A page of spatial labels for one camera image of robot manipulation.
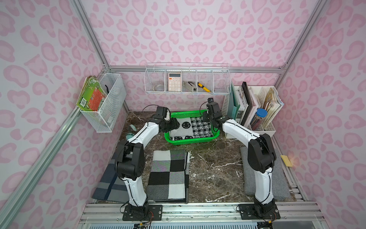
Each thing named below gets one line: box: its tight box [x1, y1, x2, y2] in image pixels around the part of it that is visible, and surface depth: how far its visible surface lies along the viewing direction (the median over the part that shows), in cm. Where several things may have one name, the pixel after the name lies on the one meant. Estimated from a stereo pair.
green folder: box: [226, 82, 241, 121], surface depth 86 cm
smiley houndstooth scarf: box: [169, 116, 214, 141], surface depth 103 cm
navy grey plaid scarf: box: [91, 158, 130, 203], surface depth 80 cm
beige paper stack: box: [264, 87, 285, 130], surface depth 94 cm
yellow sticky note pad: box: [280, 154, 293, 168], surface depth 95 cm
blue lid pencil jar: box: [252, 108, 268, 131], surface depth 96 cm
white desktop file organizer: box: [221, 85, 278, 138], surface depth 95 cm
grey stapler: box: [182, 81, 197, 93], surface depth 102 cm
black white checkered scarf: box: [146, 149, 191, 203], surface depth 86 cm
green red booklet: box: [76, 74, 107, 112], surface depth 73 cm
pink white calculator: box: [168, 72, 182, 92], surface depth 97 cm
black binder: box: [240, 81, 254, 126], surface depth 92 cm
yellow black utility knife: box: [197, 82, 214, 93], surface depth 100 cm
